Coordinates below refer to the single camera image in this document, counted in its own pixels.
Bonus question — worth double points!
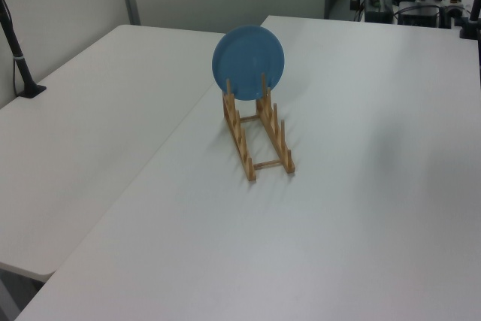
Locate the blue round plate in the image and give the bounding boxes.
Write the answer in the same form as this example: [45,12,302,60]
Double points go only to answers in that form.
[211,24,286,102]

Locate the wooden plate rack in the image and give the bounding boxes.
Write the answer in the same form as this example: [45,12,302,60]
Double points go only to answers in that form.
[220,71,295,183]

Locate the black box with green part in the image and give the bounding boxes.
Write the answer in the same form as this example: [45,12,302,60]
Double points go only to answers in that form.
[366,0,395,23]

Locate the black electronics unit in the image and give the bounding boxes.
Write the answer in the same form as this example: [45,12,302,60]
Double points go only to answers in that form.
[397,4,441,29]

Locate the black pole with clamp base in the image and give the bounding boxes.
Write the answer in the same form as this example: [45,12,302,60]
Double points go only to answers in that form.
[0,0,48,100]

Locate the black camera pole with clamp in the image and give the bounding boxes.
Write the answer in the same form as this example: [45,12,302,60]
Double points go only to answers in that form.
[458,0,481,40]

